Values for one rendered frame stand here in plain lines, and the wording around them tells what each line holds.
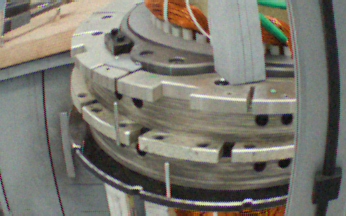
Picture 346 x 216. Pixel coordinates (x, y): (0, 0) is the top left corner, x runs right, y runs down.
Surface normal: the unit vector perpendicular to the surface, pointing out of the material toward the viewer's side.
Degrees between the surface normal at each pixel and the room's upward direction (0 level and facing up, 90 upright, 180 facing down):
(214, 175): 90
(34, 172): 90
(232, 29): 90
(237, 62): 90
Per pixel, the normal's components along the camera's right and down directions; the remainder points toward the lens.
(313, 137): -0.03, 0.39
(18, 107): 0.22, 0.37
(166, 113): -0.57, 0.34
